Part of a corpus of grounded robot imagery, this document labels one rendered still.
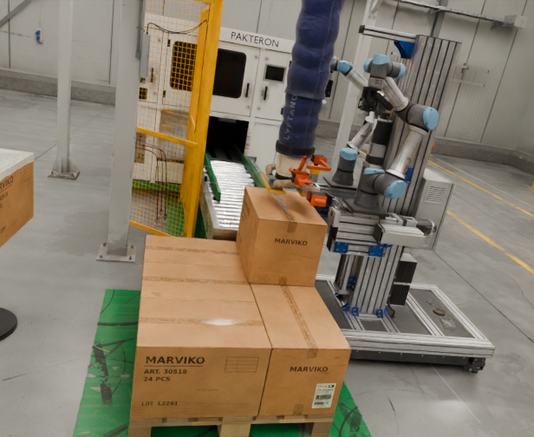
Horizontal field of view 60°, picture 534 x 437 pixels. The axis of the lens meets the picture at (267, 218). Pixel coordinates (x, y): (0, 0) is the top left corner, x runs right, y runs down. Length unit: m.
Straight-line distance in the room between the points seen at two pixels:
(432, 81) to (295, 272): 1.37
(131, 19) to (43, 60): 8.81
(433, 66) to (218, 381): 2.08
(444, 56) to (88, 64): 10.03
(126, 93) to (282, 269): 1.82
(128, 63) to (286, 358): 2.40
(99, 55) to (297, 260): 9.94
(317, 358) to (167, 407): 0.73
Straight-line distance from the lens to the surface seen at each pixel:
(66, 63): 5.87
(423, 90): 2.94
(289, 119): 2.65
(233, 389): 2.30
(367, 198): 2.76
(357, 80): 3.16
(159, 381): 2.22
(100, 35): 12.05
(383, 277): 3.24
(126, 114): 3.71
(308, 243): 2.64
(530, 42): 14.54
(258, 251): 2.60
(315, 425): 2.57
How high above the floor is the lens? 1.79
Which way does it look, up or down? 19 degrees down
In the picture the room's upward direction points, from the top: 10 degrees clockwise
